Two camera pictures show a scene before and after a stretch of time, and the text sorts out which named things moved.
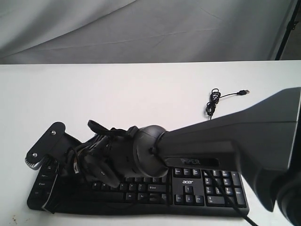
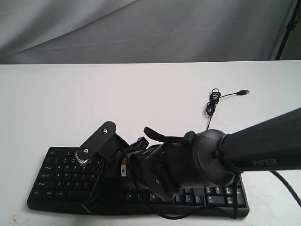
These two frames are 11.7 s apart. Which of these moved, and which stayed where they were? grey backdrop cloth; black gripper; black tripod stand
Moved: black gripper
Stayed: grey backdrop cloth; black tripod stand
